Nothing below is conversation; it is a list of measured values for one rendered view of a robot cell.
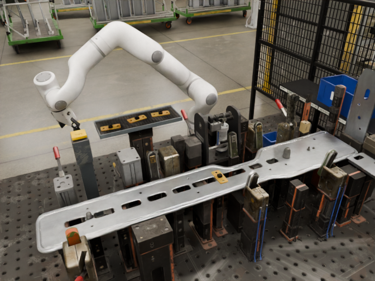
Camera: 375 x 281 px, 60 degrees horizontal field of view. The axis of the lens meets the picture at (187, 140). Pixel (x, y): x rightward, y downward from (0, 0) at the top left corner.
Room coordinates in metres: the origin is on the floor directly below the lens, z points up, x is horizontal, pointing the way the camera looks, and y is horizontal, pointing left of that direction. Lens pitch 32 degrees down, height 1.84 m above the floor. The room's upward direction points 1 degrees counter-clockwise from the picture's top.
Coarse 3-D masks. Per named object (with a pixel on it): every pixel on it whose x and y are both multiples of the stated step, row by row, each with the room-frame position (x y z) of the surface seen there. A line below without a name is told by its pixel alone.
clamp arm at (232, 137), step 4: (232, 132) 1.23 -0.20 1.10; (228, 136) 1.23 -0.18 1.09; (232, 136) 1.22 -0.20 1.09; (236, 136) 1.23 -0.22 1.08; (228, 140) 1.23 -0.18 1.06; (232, 140) 1.22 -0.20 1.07; (236, 140) 1.23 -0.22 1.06; (228, 144) 1.23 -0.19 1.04; (232, 144) 1.22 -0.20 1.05; (236, 144) 1.23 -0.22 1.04; (228, 148) 1.23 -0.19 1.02; (232, 148) 1.21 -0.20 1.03; (236, 148) 1.22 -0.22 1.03; (232, 152) 1.21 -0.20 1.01; (236, 152) 1.22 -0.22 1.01; (232, 156) 1.21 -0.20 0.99
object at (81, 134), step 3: (81, 129) 1.20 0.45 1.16; (84, 129) 1.20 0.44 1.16; (72, 132) 1.17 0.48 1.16; (75, 132) 1.17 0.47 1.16; (78, 132) 1.17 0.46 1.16; (81, 132) 1.17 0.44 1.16; (84, 132) 1.17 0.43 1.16; (72, 135) 1.15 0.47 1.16; (75, 135) 1.15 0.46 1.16; (78, 135) 1.15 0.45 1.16; (81, 135) 1.14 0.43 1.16; (84, 135) 1.15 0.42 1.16; (72, 138) 1.13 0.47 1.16; (75, 138) 1.13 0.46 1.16; (78, 138) 1.13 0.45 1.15; (81, 138) 1.14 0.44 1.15
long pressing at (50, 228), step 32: (256, 160) 1.16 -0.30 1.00; (288, 160) 1.16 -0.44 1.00; (320, 160) 1.15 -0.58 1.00; (128, 192) 0.97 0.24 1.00; (160, 192) 0.96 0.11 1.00; (192, 192) 0.96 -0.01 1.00; (224, 192) 0.96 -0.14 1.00; (64, 224) 0.81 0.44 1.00; (96, 224) 0.81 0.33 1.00; (128, 224) 0.80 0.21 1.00
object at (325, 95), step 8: (328, 80) 1.73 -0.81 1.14; (336, 80) 1.74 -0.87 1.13; (344, 80) 1.74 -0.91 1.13; (352, 80) 1.69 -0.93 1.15; (320, 88) 1.69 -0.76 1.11; (328, 88) 1.64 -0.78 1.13; (352, 88) 1.68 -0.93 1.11; (320, 96) 1.68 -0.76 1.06; (328, 96) 1.62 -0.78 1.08; (344, 96) 1.52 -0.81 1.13; (352, 96) 1.47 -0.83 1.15; (328, 104) 1.61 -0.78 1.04; (344, 104) 1.51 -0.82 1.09; (344, 112) 1.50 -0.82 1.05
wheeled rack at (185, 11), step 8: (176, 8) 8.93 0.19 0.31; (184, 8) 8.94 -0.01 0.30; (192, 8) 8.83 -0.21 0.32; (200, 8) 8.89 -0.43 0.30; (208, 8) 8.97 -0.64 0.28; (216, 8) 8.81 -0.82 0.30; (224, 8) 8.91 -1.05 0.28; (232, 8) 8.92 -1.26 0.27; (240, 8) 8.99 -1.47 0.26; (248, 8) 9.10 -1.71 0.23; (176, 16) 9.16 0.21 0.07; (192, 16) 8.41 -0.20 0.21
